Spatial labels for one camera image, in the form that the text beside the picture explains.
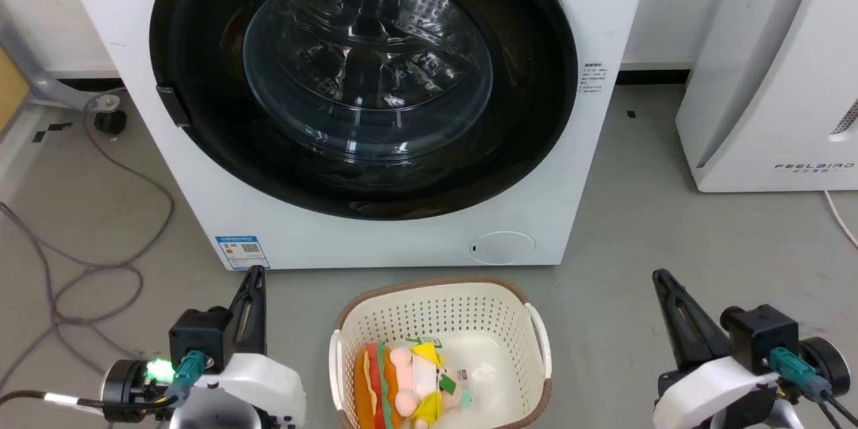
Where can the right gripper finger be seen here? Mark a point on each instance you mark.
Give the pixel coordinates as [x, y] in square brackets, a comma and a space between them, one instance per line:
[707, 338]
[673, 322]

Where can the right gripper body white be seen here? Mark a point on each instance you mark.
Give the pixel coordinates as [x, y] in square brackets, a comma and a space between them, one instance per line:
[717, 395]

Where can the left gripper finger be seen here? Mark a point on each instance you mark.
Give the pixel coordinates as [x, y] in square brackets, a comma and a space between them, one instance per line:
[259, 308]
[240, 322]

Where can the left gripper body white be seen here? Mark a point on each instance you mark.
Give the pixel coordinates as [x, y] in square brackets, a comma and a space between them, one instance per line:
[255, 389]

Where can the white front-load washing machine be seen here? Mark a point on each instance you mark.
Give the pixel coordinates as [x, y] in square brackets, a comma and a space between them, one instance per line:
[375, 241]

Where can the black round washer door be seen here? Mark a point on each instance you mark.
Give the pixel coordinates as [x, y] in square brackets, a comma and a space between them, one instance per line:
[536, 120]

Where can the blue energy label sticker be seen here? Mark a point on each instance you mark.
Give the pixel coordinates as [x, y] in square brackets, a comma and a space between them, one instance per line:
[242, 252]

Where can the plush hamburger toy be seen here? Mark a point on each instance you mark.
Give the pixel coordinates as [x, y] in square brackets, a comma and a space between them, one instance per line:
[375, 389]

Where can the plush doll yellow clothes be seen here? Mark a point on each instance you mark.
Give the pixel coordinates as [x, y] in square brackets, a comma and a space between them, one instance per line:
[422, 382]

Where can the white perforated laundry basket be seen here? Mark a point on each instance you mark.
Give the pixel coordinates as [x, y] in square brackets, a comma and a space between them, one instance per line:
[442, 312]

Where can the round white filter cover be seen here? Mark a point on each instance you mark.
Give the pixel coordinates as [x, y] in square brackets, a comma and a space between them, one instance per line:
[502, 247]

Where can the black caster wheel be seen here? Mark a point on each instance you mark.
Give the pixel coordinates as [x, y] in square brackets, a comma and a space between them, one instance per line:
[110, 121]

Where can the white Feelbird appliance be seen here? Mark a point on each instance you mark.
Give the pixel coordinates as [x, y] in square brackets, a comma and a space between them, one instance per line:
[771, 80]

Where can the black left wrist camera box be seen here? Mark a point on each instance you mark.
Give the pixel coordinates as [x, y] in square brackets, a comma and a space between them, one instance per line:
[200, 338]

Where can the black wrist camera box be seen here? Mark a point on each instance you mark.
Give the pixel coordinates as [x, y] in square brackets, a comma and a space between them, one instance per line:
[200, 338]
[761, 338]

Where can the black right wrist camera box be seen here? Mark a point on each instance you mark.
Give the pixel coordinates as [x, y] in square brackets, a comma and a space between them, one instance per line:
[761, 338]

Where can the grey metal frame leg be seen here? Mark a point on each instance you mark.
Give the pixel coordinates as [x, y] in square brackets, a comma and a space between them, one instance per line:
[40, 74]

